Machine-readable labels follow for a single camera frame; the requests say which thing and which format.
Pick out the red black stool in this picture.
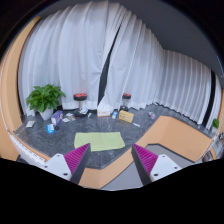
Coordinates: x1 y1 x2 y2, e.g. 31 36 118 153
120 93 131 111
73 93 87 118

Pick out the green potted plant white pot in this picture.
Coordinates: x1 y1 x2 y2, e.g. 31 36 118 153
26 84 66 120

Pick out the right red black stool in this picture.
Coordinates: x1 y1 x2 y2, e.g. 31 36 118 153
120 93 131 111

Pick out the purple product box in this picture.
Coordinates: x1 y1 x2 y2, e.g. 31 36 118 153
51 110 63 126

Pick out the crumpled plastic wrapper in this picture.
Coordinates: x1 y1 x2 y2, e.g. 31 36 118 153
148 112 156 119

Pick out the blue white small bottle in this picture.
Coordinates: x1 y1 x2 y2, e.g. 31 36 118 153
112 111 118 119

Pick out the left white curtain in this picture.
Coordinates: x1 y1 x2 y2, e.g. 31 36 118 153
18 1 126 110

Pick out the white paper sheet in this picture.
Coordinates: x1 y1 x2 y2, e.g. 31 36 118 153
26 121 35 128

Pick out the white orange tissue box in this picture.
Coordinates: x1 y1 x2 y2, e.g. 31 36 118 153
97 107 111 117

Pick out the small blue white box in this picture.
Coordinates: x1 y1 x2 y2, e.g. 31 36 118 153
47 124 55 134

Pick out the right white curtain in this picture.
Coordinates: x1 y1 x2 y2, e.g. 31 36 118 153
98 11 222 129

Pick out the white curtain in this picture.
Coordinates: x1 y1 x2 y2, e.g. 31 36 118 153
18 1 126 110
98 11 222 129

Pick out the light green towel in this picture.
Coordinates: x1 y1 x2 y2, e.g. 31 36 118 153
74 132 125 152

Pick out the small plant far right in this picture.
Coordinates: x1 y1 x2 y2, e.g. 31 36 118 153
212 119 219 133

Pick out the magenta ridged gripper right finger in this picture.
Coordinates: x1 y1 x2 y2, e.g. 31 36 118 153
130 143 183 186

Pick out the left red black stool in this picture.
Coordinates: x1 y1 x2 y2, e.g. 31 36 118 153
73 93 87 118

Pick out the yellow cardboard box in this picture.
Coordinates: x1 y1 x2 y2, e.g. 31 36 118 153
119 110 134 123

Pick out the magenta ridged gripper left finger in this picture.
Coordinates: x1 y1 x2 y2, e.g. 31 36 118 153
43 142 92 185

